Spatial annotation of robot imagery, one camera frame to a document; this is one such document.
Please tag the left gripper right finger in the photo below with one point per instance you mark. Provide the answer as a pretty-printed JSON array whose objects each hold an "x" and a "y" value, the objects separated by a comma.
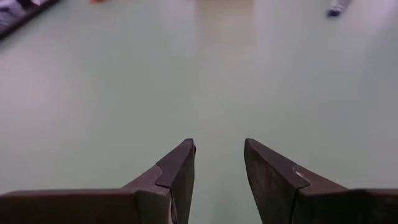
[{"x": 295, "y": 202}]

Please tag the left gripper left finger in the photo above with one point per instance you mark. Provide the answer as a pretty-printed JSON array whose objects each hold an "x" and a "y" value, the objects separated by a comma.
[{"x": 109, "y": 207}]

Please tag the teal crayon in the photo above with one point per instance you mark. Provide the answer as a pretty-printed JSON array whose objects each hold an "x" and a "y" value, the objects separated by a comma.
[{"x": 337, "y": 7}]

